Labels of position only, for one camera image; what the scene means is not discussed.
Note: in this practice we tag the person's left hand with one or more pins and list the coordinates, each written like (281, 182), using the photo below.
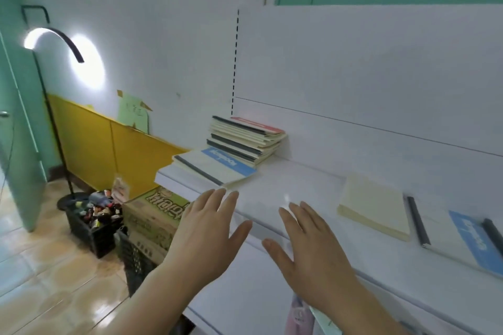
(204, 244)

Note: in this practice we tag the person's right hand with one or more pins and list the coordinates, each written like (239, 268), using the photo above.
(318, 268)

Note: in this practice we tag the stack of notebooks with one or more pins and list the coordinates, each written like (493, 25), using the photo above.
(212, 166)

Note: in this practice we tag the plain cream notebook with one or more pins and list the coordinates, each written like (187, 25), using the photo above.
(373, 201)

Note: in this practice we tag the blue-striped white notebook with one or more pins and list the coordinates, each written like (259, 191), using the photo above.
(440, 228)

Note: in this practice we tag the person's right forearm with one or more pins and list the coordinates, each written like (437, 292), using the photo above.
(365, 319)

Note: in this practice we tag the heap of small packets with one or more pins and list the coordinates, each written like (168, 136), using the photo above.
(298, 319)

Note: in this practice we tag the green printed cardboard box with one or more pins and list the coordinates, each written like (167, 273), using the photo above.
(153, 221)

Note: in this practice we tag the green paper sign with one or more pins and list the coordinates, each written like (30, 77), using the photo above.
(133, 111)

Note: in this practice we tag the white slotted shelf upright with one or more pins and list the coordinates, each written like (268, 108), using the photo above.
(235, 64)

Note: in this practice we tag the white shelf back panel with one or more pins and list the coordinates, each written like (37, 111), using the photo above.
(373, 64)

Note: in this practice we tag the black floor lamp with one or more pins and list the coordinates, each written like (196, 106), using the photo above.
(76, 53)

